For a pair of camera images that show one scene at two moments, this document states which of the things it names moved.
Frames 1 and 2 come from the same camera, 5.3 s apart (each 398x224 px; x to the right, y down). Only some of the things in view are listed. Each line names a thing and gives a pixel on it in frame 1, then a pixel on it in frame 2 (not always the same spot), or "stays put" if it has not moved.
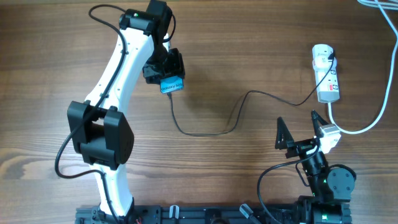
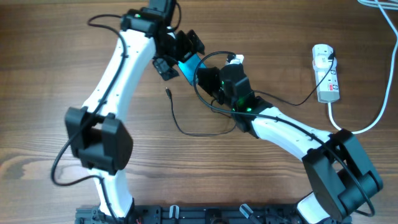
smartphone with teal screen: [171, 84] → [188, 67]
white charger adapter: [321, 61] stays put
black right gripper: [298, 147] → [206, 83]
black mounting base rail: [194, 214] stays put
